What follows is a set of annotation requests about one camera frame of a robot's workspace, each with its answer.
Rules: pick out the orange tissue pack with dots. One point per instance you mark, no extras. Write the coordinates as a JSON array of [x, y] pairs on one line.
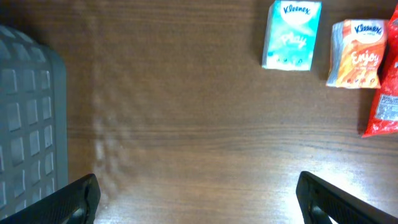
[[357, 50]]

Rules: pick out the red snack bag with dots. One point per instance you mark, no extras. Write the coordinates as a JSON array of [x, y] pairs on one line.
[[383, 114]]

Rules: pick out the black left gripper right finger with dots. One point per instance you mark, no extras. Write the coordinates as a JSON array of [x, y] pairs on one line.
[[322, 202]]

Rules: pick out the grey plastic mesh basket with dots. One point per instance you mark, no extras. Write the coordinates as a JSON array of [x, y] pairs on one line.
[[34, 151]]

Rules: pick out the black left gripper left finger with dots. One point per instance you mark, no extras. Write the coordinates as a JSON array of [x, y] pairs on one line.
[[75, 203]]

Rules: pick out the green tissue pack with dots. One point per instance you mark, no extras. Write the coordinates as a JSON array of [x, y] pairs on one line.
[[291, 34]]

